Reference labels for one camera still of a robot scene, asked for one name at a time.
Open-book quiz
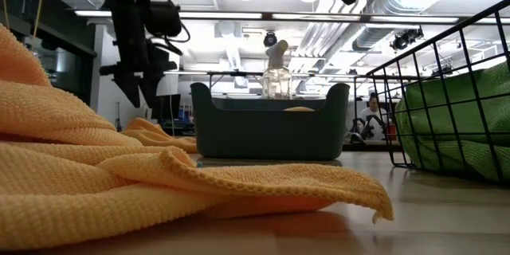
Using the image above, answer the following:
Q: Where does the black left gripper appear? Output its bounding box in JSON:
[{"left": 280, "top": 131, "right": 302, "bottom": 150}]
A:
[{"left": 99, "top": 6, "right": 179, "bottom": 108}]

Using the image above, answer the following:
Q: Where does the green microfiber towel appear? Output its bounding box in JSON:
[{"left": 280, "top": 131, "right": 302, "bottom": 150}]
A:
[{"left": 395, "top": 61, "right": 510, "bottom": 182}]

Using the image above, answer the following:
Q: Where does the dark background monitor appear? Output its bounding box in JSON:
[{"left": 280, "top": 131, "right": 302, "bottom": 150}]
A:
[{"left": 153, "top": 93, "right": 182, "bottom": 120}]

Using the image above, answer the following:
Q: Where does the black ceiling device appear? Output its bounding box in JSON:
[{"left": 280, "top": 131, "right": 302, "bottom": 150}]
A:
[{"left": 389, "top": 26, "right": 425, "bottom": 52}]

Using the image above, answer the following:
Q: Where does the clear spray bottle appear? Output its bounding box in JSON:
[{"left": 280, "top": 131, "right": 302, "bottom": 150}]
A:
[{"left": 261, "top": 39, "right": 293, "bottom": 100}]

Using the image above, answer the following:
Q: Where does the person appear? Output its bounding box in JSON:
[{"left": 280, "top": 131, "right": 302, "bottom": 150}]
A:
[{"left": 358, "top": 92, "right": 390, "bottom": 141}]

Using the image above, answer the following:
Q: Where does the dark grey plastic bin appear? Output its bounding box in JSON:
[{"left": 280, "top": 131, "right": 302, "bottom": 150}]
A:
[{"left": 190, "top": 82, "right": 351, "bottom": 161}]

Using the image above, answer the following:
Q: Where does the overhead frame light bar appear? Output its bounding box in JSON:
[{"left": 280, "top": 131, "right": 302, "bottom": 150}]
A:
[{"left": 73, "top": 9, "right": 510, "bottom": 24}]

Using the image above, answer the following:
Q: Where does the silver ventilation duct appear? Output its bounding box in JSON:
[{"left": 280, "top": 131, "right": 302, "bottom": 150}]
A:
[{"left": 352, "top": 0, "right": 453, "bottom": 52}]

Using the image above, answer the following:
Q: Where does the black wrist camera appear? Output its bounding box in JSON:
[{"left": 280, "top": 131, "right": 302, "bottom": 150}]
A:
[{"left": 143, "top": 0, "right": 191, "bottom": 45}]

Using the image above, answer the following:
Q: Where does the black overhead camera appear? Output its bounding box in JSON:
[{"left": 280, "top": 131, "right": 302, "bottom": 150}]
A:
[{"left": 262, "top": 30, "right": 279, "bottom": 49}]

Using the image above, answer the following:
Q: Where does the black wire basket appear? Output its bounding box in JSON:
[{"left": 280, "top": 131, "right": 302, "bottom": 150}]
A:
[{"left": 365, "top": 0, "right": 510, "bottom": 184}]

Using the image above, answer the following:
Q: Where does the yellow cable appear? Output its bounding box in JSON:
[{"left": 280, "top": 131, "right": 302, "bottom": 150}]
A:
[{"left": 0, "top": 0, "right": 46, "bottom": 39}]

